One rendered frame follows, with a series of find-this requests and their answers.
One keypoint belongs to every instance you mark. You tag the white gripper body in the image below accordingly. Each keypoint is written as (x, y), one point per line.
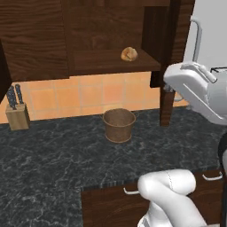
(189, 79)

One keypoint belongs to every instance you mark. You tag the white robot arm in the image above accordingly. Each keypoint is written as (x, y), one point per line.
(165, 189)

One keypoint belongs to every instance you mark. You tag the dark wood cabinet door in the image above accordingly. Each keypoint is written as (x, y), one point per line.
(32, 38)
(174, 35)
(3, 74)

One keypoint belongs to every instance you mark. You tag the round brown bread roll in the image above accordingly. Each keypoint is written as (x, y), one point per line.
(129, 54)

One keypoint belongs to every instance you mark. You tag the brown woven basket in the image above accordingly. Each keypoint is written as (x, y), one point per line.
(119, 127)

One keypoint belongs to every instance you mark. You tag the dark wood cabinet body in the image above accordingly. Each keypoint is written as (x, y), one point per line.
(103, 29)

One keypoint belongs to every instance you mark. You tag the dark wood drawer front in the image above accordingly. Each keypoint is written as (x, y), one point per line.
(210, 201)
(109, 207)

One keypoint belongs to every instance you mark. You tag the wooden knife block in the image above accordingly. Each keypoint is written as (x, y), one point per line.
(17, 117)

